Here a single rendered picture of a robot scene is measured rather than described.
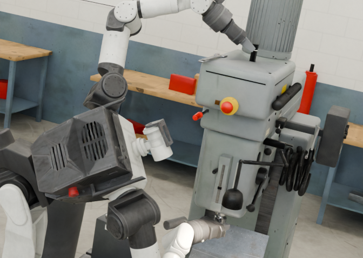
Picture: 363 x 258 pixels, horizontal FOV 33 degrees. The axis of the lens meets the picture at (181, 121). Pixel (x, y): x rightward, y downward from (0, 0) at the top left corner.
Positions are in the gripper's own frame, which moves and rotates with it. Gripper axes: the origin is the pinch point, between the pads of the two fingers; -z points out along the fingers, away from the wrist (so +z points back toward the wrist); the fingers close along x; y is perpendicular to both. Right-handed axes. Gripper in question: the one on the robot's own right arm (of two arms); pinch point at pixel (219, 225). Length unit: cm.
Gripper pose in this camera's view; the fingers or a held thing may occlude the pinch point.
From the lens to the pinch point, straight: 241.8
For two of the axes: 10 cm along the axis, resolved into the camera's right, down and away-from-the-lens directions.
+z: -6.9, 0.6, -7.2
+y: -1.8, 9.5, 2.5
